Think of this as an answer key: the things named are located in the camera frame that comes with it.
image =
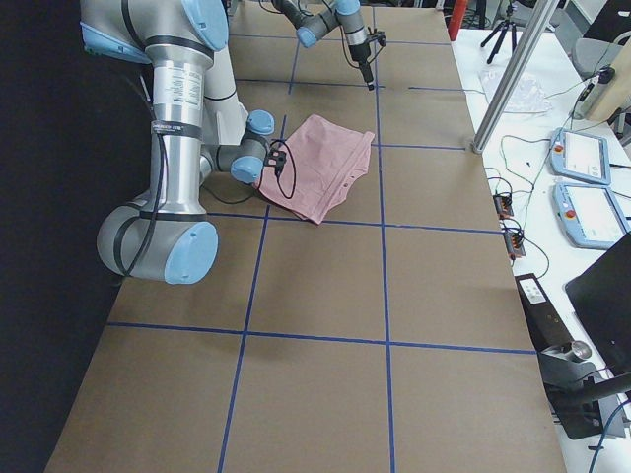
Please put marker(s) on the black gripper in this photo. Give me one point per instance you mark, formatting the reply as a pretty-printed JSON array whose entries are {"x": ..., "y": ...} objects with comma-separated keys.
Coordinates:
[{"x": 358, "y": 53}]

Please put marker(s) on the pink Snoopy t-shirt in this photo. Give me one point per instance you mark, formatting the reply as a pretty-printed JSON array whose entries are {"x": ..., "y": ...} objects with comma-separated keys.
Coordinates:
[{"x": 326, "y": 161}]

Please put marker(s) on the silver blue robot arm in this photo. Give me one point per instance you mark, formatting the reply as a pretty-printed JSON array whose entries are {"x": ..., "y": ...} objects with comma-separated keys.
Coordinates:
[
  {"x": 346, "y": 15},
  {"x": 198, "y": 127}
]

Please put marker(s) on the red cylinder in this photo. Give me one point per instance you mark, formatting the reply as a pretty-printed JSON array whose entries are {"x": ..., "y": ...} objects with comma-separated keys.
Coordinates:
[{"x": 456, "y": 18}]

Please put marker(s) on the clear plastic bag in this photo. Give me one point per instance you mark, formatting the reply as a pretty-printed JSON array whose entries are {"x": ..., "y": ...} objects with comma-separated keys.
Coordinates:
[{"x": 528, "y": 96}]

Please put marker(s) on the orange terminal board far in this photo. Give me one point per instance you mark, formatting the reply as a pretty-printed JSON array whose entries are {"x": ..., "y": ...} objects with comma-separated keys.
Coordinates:
[{"x": 503, "y": 206}]

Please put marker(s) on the orange terminal board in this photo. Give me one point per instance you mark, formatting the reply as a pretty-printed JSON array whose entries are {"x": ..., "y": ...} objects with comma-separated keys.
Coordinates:
[
  {"x": 503, "y": 206},
  {"x": 514, "y": 242}
]

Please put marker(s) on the far blue teach pendant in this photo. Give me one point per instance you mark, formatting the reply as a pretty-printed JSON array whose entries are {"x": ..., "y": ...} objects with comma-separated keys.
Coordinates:
[{"x": 580, "y": 156}]

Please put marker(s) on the blue teach pendant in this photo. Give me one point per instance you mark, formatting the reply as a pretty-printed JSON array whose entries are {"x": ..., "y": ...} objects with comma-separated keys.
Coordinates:
[
  {"x": 580, "y": 156},
  {"x": 589, "y": 215}
]

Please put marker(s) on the orange terminal board near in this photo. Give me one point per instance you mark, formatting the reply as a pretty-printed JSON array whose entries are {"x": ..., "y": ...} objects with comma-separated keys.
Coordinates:
[{"x": 514, "y": 242}]

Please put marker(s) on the near blue teach pendant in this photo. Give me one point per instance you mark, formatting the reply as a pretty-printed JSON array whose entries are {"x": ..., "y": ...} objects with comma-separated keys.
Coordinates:
[{"x": 589, "y": 215}]

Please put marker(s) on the black power box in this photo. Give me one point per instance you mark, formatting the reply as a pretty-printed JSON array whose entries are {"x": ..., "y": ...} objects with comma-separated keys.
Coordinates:
[{"x": 545, "y": 325}]

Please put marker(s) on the black laptop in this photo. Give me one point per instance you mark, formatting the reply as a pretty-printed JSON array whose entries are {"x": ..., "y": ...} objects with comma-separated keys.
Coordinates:
[{"x": 600, "y": 297}]

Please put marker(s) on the black camera tripod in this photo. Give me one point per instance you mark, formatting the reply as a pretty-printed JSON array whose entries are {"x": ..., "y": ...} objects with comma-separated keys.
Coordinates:
[{"x": 500, "y": 31}]

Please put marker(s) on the aluminium frame post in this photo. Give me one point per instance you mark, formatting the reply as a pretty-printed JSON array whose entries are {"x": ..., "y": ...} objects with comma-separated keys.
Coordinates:
[{"x": 542, "y": 13}]

